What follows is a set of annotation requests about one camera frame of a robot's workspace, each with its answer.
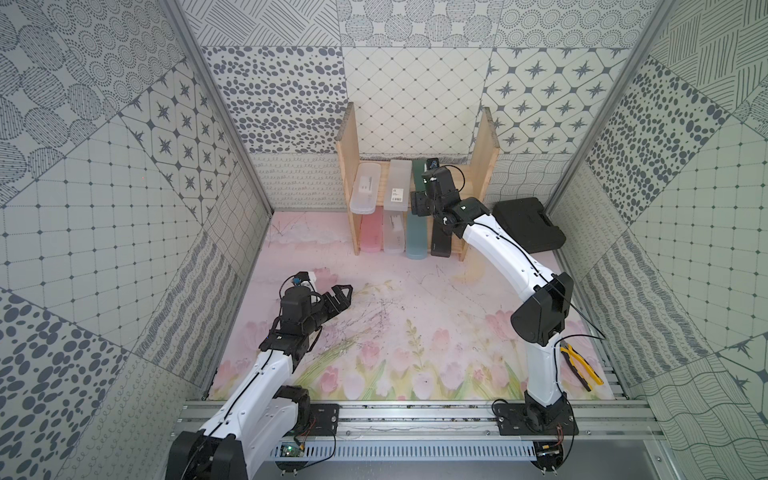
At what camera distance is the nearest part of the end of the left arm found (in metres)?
0.65

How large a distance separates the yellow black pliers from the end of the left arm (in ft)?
2.16

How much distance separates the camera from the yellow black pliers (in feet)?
2.67
